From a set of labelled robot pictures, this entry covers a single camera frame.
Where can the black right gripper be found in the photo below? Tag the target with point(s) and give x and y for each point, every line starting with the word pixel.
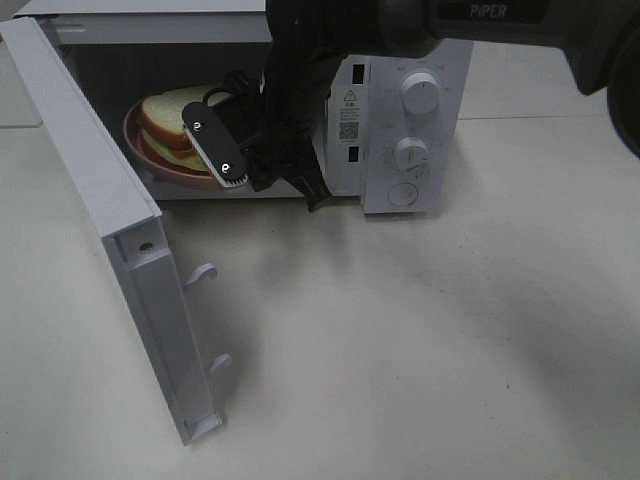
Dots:
pixel 273 151

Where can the round white door button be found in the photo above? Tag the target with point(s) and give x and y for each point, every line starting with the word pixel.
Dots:
pixel 403 195

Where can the toast sandwich with filling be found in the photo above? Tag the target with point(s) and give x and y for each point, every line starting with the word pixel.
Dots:
pixel 162 126

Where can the pink round plate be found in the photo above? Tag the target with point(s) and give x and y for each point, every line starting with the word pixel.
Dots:
pixel 161 169

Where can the white microwave door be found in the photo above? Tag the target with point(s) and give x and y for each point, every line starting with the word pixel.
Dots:
pixel 129 223

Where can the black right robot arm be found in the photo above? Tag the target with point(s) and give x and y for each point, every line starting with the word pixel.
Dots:
pixel 310 39

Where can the white microwave oven body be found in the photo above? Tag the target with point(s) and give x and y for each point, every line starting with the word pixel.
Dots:
pixel 121 52

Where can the lower white timer knob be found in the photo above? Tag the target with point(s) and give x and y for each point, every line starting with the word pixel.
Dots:
pixel 410 153

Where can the upper white power knob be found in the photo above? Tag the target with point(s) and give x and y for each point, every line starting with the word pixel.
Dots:
pixel 420 92

